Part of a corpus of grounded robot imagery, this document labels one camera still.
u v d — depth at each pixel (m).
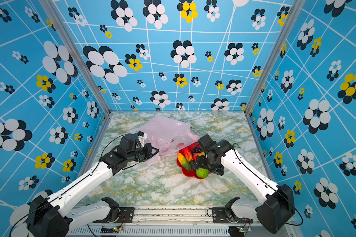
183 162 0.85
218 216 0.73
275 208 0.37
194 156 0.89
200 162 0.68
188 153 0.91
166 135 0.91
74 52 0.84
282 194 0.39
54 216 0.38
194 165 0.85
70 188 0.44
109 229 0.72
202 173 0.79
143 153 0.68
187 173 0.84
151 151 0.68
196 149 0.93
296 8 0.68
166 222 0.72
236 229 0.71
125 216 0.73
